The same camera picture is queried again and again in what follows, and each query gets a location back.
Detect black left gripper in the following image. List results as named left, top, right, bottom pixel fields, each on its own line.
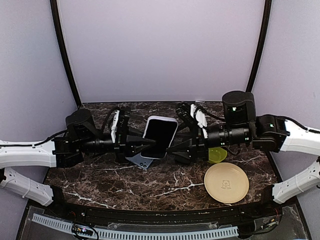
left=78, top=126, right=157, bottom=164

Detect light blue phone case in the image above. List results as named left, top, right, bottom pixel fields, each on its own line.
left=125, top=153, right=154, bottom=170

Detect lilac phone case with ring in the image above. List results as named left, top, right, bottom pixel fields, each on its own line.
left=139, top=115, right=179, bottom=160

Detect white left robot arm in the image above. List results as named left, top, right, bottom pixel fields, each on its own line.
left=0, top=108, right=156, bottom=218

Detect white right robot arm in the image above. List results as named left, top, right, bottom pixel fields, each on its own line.
left=166, top=90, right=320, bottom=164

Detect green plastic bowl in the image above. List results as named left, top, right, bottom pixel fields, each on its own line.
left=207, top=147, right=228, bottom=164

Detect beige round plate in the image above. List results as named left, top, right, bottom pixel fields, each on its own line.
left=203, top=162, right=250, bottom=204

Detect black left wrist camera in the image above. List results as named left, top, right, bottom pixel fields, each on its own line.
left=110, top=107, right=131, bottom=143

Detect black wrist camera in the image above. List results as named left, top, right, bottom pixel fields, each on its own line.
left=175, top=102, right=207, bottom=131
left=110, top=107, right=131, bottom=143

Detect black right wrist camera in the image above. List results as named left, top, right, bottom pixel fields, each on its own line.
left=175, top=102, right=207, bottom=131

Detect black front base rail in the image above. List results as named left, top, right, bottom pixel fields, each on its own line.
left=29, top=192, right=298, bottom=228

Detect white cable duct strip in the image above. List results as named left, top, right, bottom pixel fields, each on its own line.
left=31, top=213, right=239, bottom=240

